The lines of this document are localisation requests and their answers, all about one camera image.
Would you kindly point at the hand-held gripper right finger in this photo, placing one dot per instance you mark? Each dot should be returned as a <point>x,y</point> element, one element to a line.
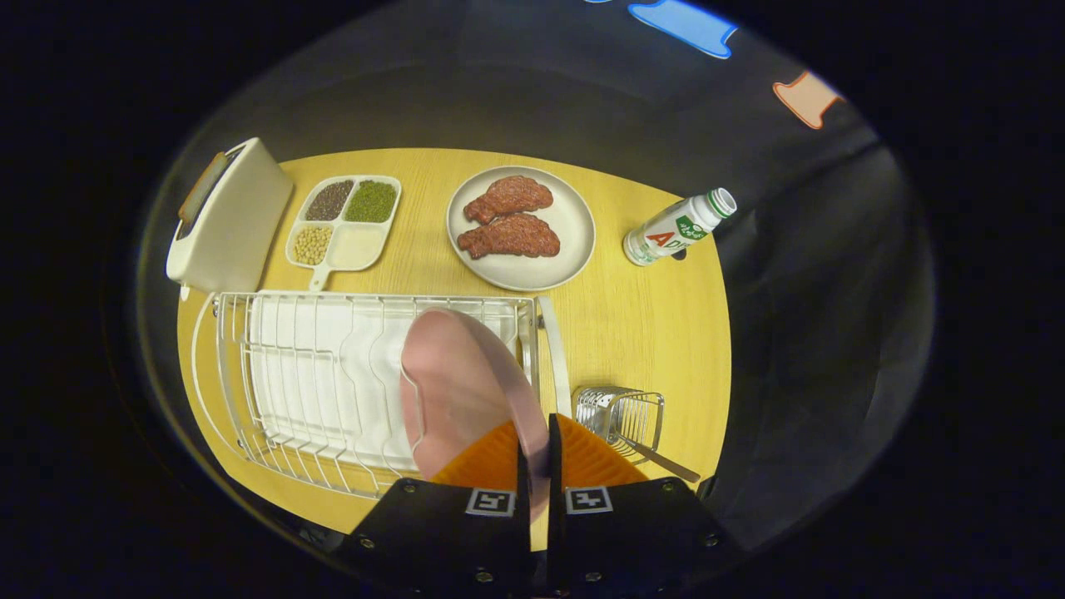
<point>555,541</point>

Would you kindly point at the beige plate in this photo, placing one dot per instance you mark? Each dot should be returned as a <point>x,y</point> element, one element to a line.
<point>574,241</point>

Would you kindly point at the pile of white rice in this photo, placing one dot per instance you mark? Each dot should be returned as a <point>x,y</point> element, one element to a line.
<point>358,247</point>

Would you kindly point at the white drip tray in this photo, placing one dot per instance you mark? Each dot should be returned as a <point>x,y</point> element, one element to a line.
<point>316,366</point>

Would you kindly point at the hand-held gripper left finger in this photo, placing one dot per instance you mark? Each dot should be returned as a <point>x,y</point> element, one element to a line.
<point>524,541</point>

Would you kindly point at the toast slice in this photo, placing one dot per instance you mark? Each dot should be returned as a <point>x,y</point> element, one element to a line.
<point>202,187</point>

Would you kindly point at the white toaster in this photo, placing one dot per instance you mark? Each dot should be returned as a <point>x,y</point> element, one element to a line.
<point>233,225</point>

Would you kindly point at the pile of dark beans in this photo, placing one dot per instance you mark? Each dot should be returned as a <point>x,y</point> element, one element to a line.
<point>329,200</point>

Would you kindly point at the white drink bottle green label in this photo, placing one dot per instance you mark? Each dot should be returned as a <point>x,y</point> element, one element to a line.
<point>666,237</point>

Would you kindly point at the pink plate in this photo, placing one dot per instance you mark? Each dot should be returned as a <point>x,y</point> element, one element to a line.
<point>458,383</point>

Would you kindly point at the pile of yellow soybeans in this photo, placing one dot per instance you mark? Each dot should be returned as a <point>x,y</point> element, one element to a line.
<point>312,245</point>

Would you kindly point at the pile of green beans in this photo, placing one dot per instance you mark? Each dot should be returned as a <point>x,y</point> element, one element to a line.
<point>371,201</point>

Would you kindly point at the white divided tray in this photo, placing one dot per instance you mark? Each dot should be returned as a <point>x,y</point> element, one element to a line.
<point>319,279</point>

